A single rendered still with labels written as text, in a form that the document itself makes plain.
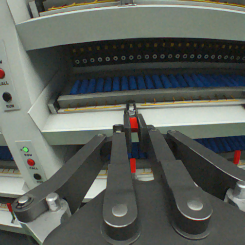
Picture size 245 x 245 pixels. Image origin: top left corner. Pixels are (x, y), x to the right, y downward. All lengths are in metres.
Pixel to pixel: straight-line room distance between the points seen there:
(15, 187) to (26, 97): 0.30
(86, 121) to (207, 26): 0.27
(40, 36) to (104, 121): 0.18
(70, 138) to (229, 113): 0.33
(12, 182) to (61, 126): 0.29
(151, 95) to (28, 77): 0.24
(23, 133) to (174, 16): 0.34
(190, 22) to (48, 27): 0.22
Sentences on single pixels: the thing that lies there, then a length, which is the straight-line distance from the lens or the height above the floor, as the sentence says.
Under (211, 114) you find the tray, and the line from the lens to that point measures 0.32.
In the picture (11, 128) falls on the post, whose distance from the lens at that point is 0.34.
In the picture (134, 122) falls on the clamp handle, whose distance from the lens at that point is 0.20.
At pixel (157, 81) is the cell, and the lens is 0.35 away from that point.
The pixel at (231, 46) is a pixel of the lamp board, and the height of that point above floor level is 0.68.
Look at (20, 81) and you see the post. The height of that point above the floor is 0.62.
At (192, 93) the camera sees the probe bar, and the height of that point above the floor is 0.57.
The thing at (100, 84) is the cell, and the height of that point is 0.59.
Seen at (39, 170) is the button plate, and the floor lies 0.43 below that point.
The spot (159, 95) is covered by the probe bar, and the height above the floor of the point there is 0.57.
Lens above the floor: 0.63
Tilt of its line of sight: 23 degrees down
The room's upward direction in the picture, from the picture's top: 3 degrees counter-clockwise
